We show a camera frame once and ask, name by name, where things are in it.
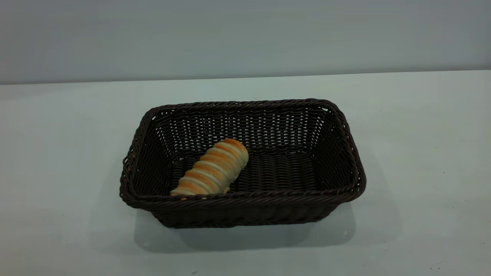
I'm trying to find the ridged golden bread loaf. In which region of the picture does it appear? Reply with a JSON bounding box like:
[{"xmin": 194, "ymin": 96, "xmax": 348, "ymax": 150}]
[{"xmin": 170, "ymin": 138, "xmax": 249, "ymax": 197}]

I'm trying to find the dark brown woven basket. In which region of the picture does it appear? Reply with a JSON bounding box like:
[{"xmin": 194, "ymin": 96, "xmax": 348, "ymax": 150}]
[{"xmin": 119, "ymin": 99, "xmax": 367, "ymax": 229}]

